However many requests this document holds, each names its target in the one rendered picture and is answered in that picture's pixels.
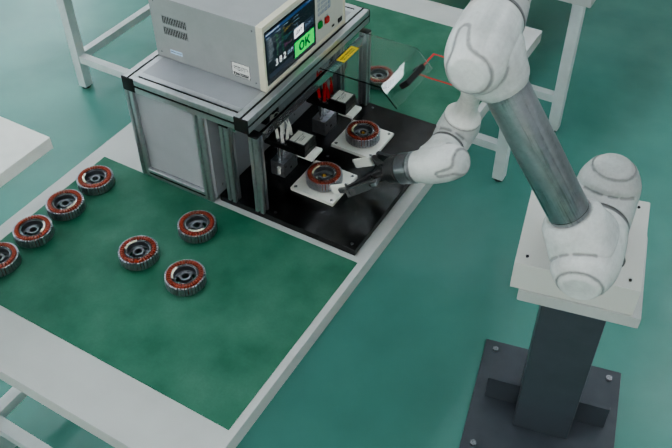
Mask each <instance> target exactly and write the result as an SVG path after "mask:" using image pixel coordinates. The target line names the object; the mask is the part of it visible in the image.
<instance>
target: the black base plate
mask: <svg viewBox="0 0 672 448"><path fill-rule="evenodd" d="M355 100H356V105H357V106H360V107H362V109H361V110H360V112H359V113H358V114H357V115H356V116H355V117H354V118H353V120H358V121H359V120H361V121H362V120H367V121H368V120H369V121H372V122H374V123H376V124H377V125H378V126H379V128H380V129H383V130H386V131H389V132H392V133H394V136H393V137H392V139H391V140H390V141H389V142H388V143H387V144H386V145H385V147H384V148H383V149H382V150H381V152H384V153H387V154H396V155H397V154H399V153H404V152H410V151H416V150H419V148H420V147H421V146H422V145H424V144H425V143H426V142H427V141H428V140H429V139H430V138H431V137H432V135H433V132H434V130H435V128H436V125H435V124H432V123H429V122H426V121H423V120H420V119H417V118H414V117H411V116H408V115H405V114H402V113H399V112H396V111H393V110H390V109H387V108H384V107H381V106H378V105H375V104H372V103H367V105H366V106H364V105H363V104H358V99H357V98H355ZM318 112H319V106H317V105H314V104H312V105H311V106H310V107H309V108H308V109H307V110H306V111H305V112H304V113H303V114H302V115H301V116H300V117H299V118H298V119H297V120H296V121H295V122H294V123H293V124H292V125H291V127H292V132H294V133H295V132H296V131H297V130H298V129H299V130H302V131H305V132H308V133H310V134H313V135H316V141H317V147H320V148H322V152H321V153H320V154H319V155H318V156H317V157H316V158H315V161H316V160H318V161H322V162H323V161H328V162H333V163H334V164H337V165H338V166H340V167H341V169H342V170H345V171H347V172H350V173H353V174H355V175H358V178H357V179H356V180H355V181H357V180H359V179H361V178H363V177H365V176H366V175H367V173H369V172H371V171H373V170H374V169H375V167H376V166H377V165H374V166H368V167H361V168H356V167H355V165H354V163H353V161H352V160H353V159H357V158H361V157H359V156H356V155H353V154H350V153H348V152H345V151H342V150H339V149H337V148H334V147H331V144H332V143H333V141H334V140H335V139H336V138H337V137H338V136H339V135H340V134H341V133H342V132H343V131H344V130H345V129H346V127H347V125H348V124H349V123H350V122H351V119H350V118H348V117H345V116H342V115H339V114H338V113H337V112H336V117H337V124H336V125H335V126H334V127H333V128H332V129H331V130H330V131H329V132H328V134H327V135H326V136H324V135H321V134H318V133H315V132H313V131H312V118H313V117H314V116H315V115H316V114H317V113H318ZM277 153H278V151H277V147H274V146H272V145H270V146H269V147H268V148H267V149H266V150H265V151H264V157H265V168H266V179H267V190H268V201H269V209H268V211H267V210H266V213H265V214H262V213H261V211H259V212H257V211H256V209H255V199H254V190H253V180H252V171H251V165H250V166H249V167H248V168H247V169H246V170H245V171H244V172H243V173H242V174H241V175H240V176H239V179H240V188H241V196H242V198H241V199H238V202H237V203H235V202H233V199H232V200H231V201H230V200H228V193H227V188H226V189H225V190H224V191H223V192H222V193H221V194H220V199H221V200H222V201H224V202H227V203H229V204H232V205H234V206H236V207H239V208H241V209H244V210H246V211H248V212H251V213H253V214H256V215H258V216H260V217H263V218H265V219H268V220H270V221H272V222H275V223H277V224H280V225H282V226H284V227H287V228H289V229H292V230H294V231H296V232H299V233H301V234H304V235H306V236H308V237H311V238H313V239H316V240H318V241H320V242H323V243H325V244H328V245H330V246H332V247H335V248H337V249H340V250H342V251H344V252H347V253H349V254H352V255H354V256H355V255H356V254H357V252H358V251H359V250H360V248H361V247H362V246H363V245H364V243H365V242H366V241H367V239H368V238H369V237H370V236H371V234H372V233H373V232H374V231H375V229H376V228H377V227H378V225H379V224H380V223H381V222H382V220H383V219H384V218H385V216H386V215H387V214H388V213H389V211H390V210H391V209H392V207H393V206H394V205H395V204H396V202H397V201H398V200H399V198H400V197H401V196H402V195H403V193H404V192H405V191H406V190H407V188H408V187H409V186H410V184H405V185H404V184H400V183H389V182H387V181H385V180H384V181H381V182H379V183H378V185H379V187H378V188H375V189H370V190H368V191H365V192H362V193H360V194H357V195H354V196H352V197H347V195H346V193H344V194H343V196H342V197H341V198H340V199H339V200H338V201H337V202H336V204H335V205H334V206H333V207H332V206H330V205H327V204H325V203H322V202H320V201H317V200H315V199H312V198H309V197H307V196H304V195H302V194H299V193H297V192H294V191H292V190H291V188H290V187H291V186H292V185H293V184H294V183H295V182H296V181H297V180H298V179H299V178H300V177H301V176H302V174H303V173H304V172H305V171H306V170H307V168H308V167H310V165H311V164H312V162H311V161H308V160H306V159H303V158H300V157H298V156H297V162H298V165H297V166H296V167H295V168H294V169H293V170H292V171H291V172H290V173H289V174H288V175H287V176H286V177H285V178H283V177H281V176H278V175H276V174H273V173H272V172H271V161H270V160H271V159H272V158H273V157H274V156H275V155H276V154H277Z"/></svg>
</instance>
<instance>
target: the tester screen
mask: <svg viewBox="0 0 672 448"><path fill-rule="evenodd" d="M311 15H313V20H314V5H313V0H308V1H306V2H305V3H304V4H303V5H302V6H300V7H299V8H298V9H297V10H295V11H294V12H293V13H292V14H291V15H289V16H288V17H287V18H286V19H284V20H283V21H282V22H281V23H279V24H278V25H277V26H276V27H275V28H273V29H272V30H271V31H270V32H268V33H267V34H266V35H265V44H266V56H267V68H268V81H269V83H270V82H271V81H272V80H273V79H275V78H276V77H277V76H278V75H279V74H280V73H281V72H282V71H284V70H285V69H286V68H287V67H288V66H289V65H290V64H291V63H293V62H294V61H295V60H296V59H297V58H298V57H299V56H300V55H302V54H303V53H304V52H305V51H306V50H307V49H308V48H309V47H311V46H312V45H313V44H314V43H315V35H314V42H313V43H312V44H311V45H310V46H309V47H308V48H307V49H305V50H304V51H303V52H302V53H301V54H300V55H299V56H298V57H296V58H295V45H294V43H296V42H297V41H298V40H299V39H300V38H301V37H302V36H304V35H305V34H306V33H307V32H308V31H309V30H311V29H312V28H313V27H314V23H313V24H312V25H311V26H310V27H309V28H307V29H306V30H305V31H304V32H303V33H302V34H300V35H299V36H298V37H297V38H296V39H295V40H294V30H295V29H296V28H297V27H298V26H300V25H301V24H302V23H303V22H304V21H305V20H307V19H308V18H309V17H310V16H311ZM286 50H287V58H286V59H284V60H283V61H282V62H281V63H280V64H279V65H278V66H276V67H275V59H277V58H278V57H279V56H280V55H281V54H282V53H284V52H285V51H286ZM292 55H293V60H292V61H290V62H289V63H288V64H287V65H286V66H285V67H284V68H283V69H281V70H280V71H279V72H278V73H277V74H276V75H275V76H273V77H272V78H271V79H270V78H269V75H270V74H271V73H272V72H273V71H274V70H276V69H277V68H278V67H279V66H280V65H281V64H282V63H284V62H285V61H286V60H287V59H288V58H289V57H290V56H292Z"/></svg>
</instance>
